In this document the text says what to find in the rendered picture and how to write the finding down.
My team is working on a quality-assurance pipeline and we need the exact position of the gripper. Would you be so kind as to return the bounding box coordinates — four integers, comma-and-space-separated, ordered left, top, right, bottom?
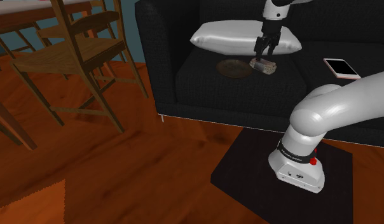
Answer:
254, 18, 283, 62

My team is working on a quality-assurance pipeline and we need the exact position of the grey stone-patterned block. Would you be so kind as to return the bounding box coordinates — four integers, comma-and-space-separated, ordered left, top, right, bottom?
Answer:
249, 57, 277, 76

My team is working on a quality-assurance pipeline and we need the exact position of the white satin pillow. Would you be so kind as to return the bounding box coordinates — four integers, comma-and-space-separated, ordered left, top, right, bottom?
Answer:
189, 19, 303, 56

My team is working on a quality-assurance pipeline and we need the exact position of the brown round plate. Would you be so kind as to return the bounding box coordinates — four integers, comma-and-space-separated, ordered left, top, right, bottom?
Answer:
216, 59, 254, 79

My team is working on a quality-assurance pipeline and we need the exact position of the black fabric sofa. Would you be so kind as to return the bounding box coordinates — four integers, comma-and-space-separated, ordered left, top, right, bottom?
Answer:
134, 0, 384, 149

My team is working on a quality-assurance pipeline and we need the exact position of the pink smartphone with black screen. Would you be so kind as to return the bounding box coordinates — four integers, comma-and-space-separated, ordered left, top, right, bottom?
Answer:
323, 57, 362, 80

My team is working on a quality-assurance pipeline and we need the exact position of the black robot stand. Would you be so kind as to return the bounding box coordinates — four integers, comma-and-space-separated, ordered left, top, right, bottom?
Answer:
210, 127, 354, 224

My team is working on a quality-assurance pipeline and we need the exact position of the wooden chair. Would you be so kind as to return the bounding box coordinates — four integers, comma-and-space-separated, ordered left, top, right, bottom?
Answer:
10, 0, 149, 134
36, 0, 127, 64

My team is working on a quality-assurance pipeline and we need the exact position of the wooden dining table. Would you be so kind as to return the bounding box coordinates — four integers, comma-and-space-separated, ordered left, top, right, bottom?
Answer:
0, 0, 93, 151

